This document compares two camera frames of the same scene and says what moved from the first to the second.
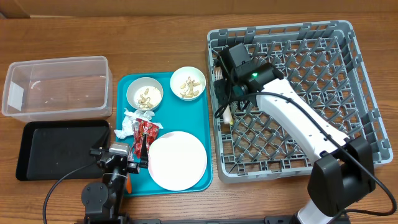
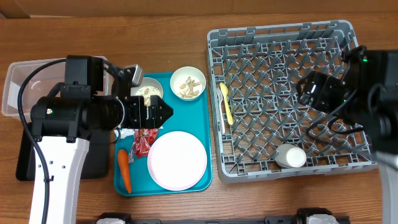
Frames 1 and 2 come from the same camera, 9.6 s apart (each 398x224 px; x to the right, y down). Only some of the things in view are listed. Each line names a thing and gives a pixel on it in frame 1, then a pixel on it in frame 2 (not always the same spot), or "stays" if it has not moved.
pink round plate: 176,160 stays
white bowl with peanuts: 188,83 stays
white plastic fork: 217,73 -> 222,124
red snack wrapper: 141,127 stays
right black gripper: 222,97 -> 324,84
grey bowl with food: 144,93 stays
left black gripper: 134,167 -> 140,120
